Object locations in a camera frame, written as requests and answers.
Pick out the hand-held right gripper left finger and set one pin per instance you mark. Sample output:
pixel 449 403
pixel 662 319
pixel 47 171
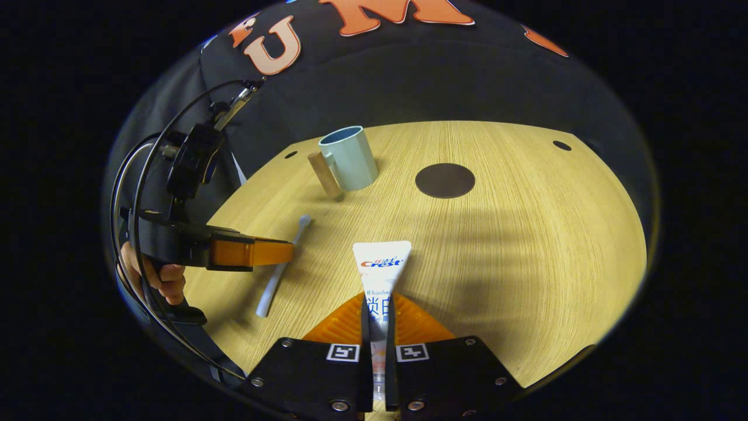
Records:
pixel 366 351

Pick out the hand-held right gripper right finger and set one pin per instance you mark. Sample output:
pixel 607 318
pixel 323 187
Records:
pixel 390 351

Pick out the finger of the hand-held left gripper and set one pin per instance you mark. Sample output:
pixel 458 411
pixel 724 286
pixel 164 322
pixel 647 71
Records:
pixel 251 252

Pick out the white toothbrush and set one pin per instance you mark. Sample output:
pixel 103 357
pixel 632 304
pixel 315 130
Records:
pixel 270 295

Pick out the white toothpaste tube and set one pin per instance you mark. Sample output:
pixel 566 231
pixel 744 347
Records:
pixel 381 275

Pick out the dark brown round coaster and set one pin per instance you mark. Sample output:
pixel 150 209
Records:
pixel 445 181

